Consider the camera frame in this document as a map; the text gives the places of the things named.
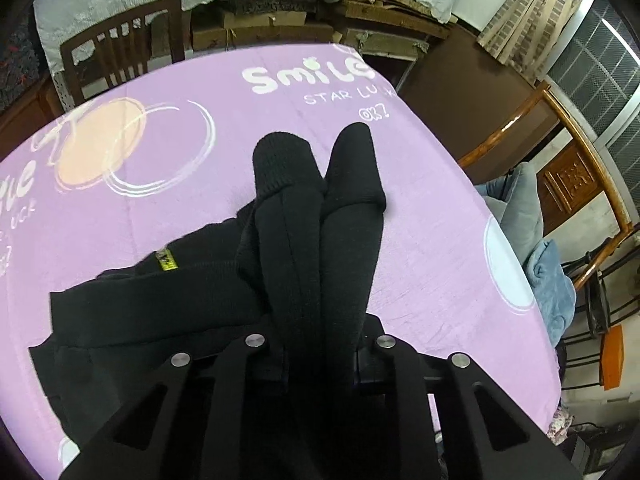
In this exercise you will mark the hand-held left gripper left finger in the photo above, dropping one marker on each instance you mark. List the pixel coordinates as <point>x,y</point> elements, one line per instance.
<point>240,385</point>

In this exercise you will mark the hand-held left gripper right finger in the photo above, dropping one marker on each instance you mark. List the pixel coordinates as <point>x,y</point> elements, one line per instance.
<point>405,385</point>

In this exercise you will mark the black hoodie with yellow lining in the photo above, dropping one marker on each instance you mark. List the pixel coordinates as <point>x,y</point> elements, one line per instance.
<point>300,260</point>

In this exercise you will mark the floral cloth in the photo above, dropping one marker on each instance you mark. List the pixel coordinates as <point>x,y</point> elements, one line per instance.
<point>560,425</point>

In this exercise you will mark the blue towel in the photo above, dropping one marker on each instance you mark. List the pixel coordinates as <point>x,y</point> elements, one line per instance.
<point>552,290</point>

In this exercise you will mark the purple printed blanket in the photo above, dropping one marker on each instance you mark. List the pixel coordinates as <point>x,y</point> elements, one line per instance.
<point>425,210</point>

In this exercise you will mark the black metal chair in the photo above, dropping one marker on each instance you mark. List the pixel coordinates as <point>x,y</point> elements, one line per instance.
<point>597,305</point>

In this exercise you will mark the orange stool seat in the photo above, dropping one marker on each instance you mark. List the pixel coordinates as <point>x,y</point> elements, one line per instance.
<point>612,357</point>

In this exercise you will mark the blue-grey padded cloth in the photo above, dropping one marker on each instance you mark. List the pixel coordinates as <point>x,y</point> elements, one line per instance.
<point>520,205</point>

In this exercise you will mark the glossy wooden armchair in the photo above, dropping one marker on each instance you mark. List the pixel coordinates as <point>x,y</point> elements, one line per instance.
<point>570,175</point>

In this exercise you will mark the cardboard box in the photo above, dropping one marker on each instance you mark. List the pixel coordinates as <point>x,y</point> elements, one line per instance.
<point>250,30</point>
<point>385,40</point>

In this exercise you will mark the dark wooden slat chair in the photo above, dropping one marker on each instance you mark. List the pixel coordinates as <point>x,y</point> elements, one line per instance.
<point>170,25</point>

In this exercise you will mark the metal window grille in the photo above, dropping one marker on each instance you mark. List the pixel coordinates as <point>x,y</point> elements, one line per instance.
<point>595,70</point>

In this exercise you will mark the patterned beige curtain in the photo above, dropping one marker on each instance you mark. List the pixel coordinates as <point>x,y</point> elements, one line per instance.
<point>540,15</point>

